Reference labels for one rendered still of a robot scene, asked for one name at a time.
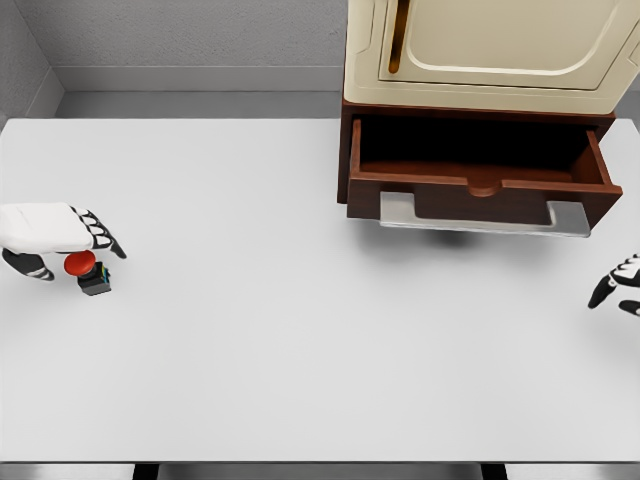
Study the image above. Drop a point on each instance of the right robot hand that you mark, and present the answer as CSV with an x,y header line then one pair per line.
x,y
622,278

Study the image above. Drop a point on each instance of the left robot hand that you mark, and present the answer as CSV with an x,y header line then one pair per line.
x,y
40,227

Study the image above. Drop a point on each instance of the red push-button switch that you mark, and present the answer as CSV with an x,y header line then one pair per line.
x,y
88,272

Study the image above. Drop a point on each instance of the cream and brown cabinet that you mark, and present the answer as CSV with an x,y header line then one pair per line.
x,y
480,55

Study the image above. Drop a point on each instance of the cream cabinet door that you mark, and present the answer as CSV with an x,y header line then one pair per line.
x,y
500,40

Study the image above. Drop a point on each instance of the white table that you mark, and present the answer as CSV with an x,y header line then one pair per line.
x,y
300,320

